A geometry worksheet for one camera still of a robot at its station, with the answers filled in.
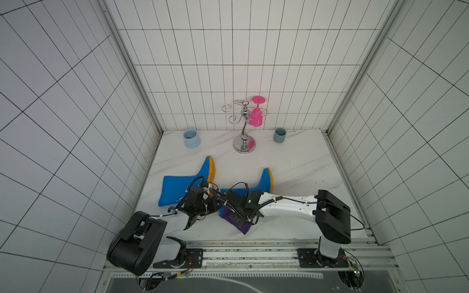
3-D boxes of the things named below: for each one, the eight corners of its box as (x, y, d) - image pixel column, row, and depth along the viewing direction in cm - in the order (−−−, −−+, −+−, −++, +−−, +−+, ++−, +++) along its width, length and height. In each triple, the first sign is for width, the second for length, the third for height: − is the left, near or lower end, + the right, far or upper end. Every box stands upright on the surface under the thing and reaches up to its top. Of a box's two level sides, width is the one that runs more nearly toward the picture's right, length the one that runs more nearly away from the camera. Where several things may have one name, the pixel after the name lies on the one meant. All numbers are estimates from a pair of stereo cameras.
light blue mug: (184, 148, 114) (181, 139, 107) (187, 136, 121) (185, 127, 115) (199, 148, 114) (197, 140, 107) (201, 136, 121) (199, 127, 115)
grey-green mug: (274, 142, 116) (275, 136, 111) (272, 134, 120) (274, 128, 115) (285, 142, 116) (287, 136, 111) (283, 134, 120) (285, 128, 115)
